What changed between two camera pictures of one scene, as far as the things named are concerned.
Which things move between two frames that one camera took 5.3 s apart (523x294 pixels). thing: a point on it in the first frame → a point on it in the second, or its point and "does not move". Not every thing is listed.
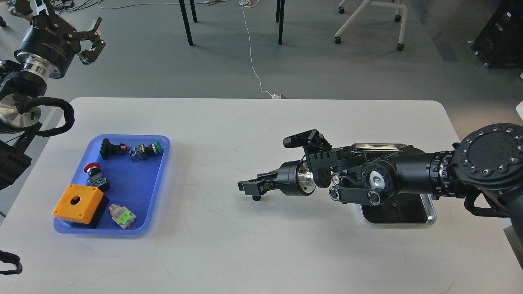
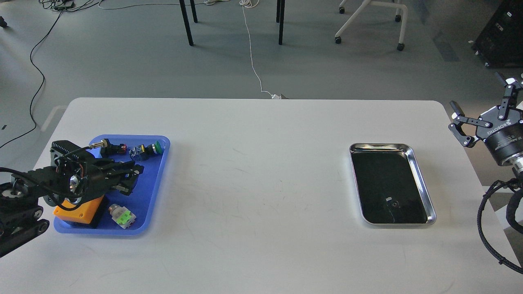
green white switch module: [121, 216] does not move
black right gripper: [294, 179] → [503, 136]
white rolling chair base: [401, 45] does not move
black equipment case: [500, 43] does not move
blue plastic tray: [128, 169] does not move
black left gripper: [51, 43] → [97, 175]
